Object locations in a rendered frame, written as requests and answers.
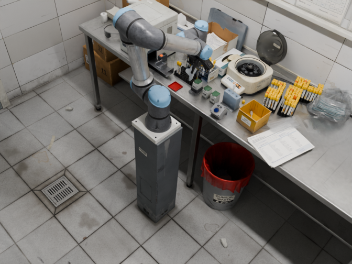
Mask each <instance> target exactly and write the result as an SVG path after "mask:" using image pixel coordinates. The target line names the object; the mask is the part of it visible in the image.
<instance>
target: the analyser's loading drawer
mask: <svg viewBox="0 0 352 264"><path fill-rule="evenodd" d="M148 63H149V64H150V65H152V66H153V67H155V68H156V69H157V70H159V71H160V72H162V73H163V74H165V75H166V77H168V76H169V75H171V74H173V72H174V68H172V69H171V68H169V67H168V66H167V64H168V63H166V64H164V63H163V62H162V60H160V61H159V60H157V59H156V58H154V57H153V56H151V57H150V58H148Z"/></svg>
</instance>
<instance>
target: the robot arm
mask: <svg viewBox="0 0 352 264"><path fill-rule="evenodd" d="M113 25H114V27H115V29H117V30H118V32H119V35H120V39H121V41H122V43H124V44H125V45H126V48H127V52H128V56H129V60H130V64H131V68H132V71H133V76H132V78H131V81H130V87H131V89H132V90H133V92H134V93H136V94H137V95H138V96H139V97H140V98H141V99H142V100H143V101H144V102H145V103H146V104H147V105H148V114H147V116H146V118H145V126H146V128H147V129H148V130H149V131H151V132H154V133H163V132H166V131H168V130H169V129H170V128H171V125H172V119H171V116H170V114H169V111H170V102H171V96H170V92H169V90H168V89H167V88H166V87H164V86H161V85H157V84H156V83H155V82H154V78H153V74H152V73H151V72H150V71H149V68H148V62H147V58H146V53H145V49H150V50H155V51H159V50H161V49H162V50H168V51H173V52H179V53H185V54H188V57H187V62H188V63H189V64H191V65H192V66H191V67H190V68H189V69H186V70H185V71H186V73H187V74H188V75H189V81H191V80H192V79H193V76H194V74H195V72H196V71H197V69H196V67H198V68H199V67H200V66H201V65H202V66H203V67H204V70H207V71H208V70H210V69H211V68H212V67H213V66H214V65H213V64H212V62H211V61H210V59H209V58H210V57H211V55H212V53H213V49H212V48H211V47H210V46H209V45H207V44H206V40H207V33H208V23H207V22H206V21H204V20H197V21H196V22H195V25H194V27H192V28H190V29H187V30H185V31H182V32H180V33H178V34H176V35H172V34H167V33H164V31H163V30H161V29H158V28H156V27H154V26H153V25H151V24H150V23H148V22H147V21H146V20H145V19H144V18H142V17H141V16H140V15H139V14H138V13H136V11H135V10H133V9H131V8H129V7H125V8H122V9H120V10H119V11H118V12H117V13H116V14H115V16H114V18H113ZM188 58H189V60H188Z"/></svg>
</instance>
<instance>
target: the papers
mask: <svg viewBox="0 0 352 264"><path fill-rule="evenodd" d="M247 139H248V142H249V144H250V145H251V146H252V147H253V148H254V149H255V151H256V152H258V154H259V155H260V156H261V157H262V158H263V160H264V161H265V162H266V163H267V164H268V165H269V166H270V167H271V168H273V167H276V166H278V165H280V164H282V163H284V162H286V161H288V160H290V159H292V158H294V157H296V156H298V155H300V154H302V153H304V152H306V151H308V150H310V149H313V148H314V146H313V145H312V144H311V143H310V142H309V141H308V140H307V139H306V138H305V137H304V136H303V135H302V134H301V133H299V132H298V131H297V130H296V129H290V130H285V131H281V132H277V133H271V132H270V130H268V131H265V132H262V133H260V134H257V135H254V136H252V137H249V138H247Z"/></svg>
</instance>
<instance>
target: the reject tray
mask: <svg viewBox="0 0 352 264"><path fill-rule="evenodd" d="M168 87H169V88H170V89H172V90H174V91H175V92H176V91H178V90H179V89H181V88H183V86H182V85H181V84H179V83H178V82H176V81H175V82H173V83H171V84H170V85H168Z"/></svg>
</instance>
